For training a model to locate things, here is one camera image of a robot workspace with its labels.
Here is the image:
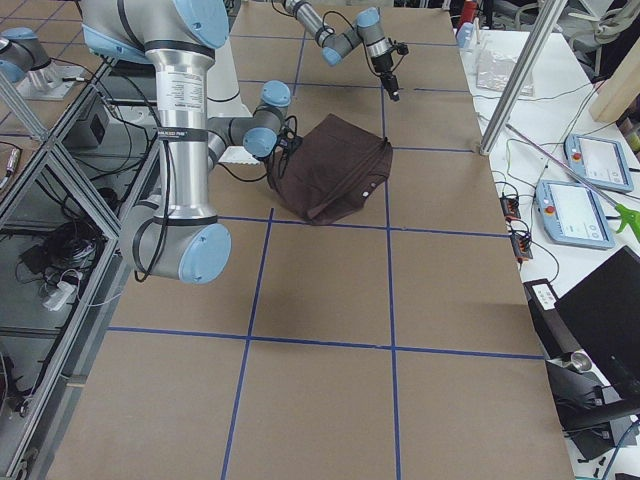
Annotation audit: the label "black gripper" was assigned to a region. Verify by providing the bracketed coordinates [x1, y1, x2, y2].
[269, 132, 300, 173]
[370, 50, 400, 102]

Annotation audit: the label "dark brown t-shirt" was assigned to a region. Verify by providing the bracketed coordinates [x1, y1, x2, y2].
[267, 114, 393, 226]

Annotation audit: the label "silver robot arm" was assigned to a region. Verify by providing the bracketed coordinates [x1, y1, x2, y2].
[271, 0, 409, 102]
[83, 1, 291, 284]

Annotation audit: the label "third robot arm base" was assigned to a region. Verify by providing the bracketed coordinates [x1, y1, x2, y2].
[1, 27, 85, 101]

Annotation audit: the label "near blue teach pendant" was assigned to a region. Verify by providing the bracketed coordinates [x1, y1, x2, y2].
[535, 180, 615, 250]

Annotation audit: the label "blue teach pendant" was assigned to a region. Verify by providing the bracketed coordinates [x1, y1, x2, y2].
[564, 134, 634, 193]
[535, 180, 615, 250]

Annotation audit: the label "far blue teach pendant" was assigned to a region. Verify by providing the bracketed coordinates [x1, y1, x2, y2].
[564, 134, 634, 193]

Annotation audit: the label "green grabber tool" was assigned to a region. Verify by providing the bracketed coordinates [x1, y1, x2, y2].
[505, 123, 640, 240]

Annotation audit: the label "black monitor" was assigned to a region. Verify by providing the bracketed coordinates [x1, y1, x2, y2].
[556, 246, 639, 398]

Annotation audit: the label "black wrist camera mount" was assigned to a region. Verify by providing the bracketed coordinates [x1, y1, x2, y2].
[390, 40, 409, 61]

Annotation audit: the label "aluminium frame post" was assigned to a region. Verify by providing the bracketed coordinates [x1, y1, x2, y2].
[479, 0, 566, 156]

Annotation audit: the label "aluminium frame cabinet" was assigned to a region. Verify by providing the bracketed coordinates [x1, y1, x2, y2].
[1, 60, 158, 479]

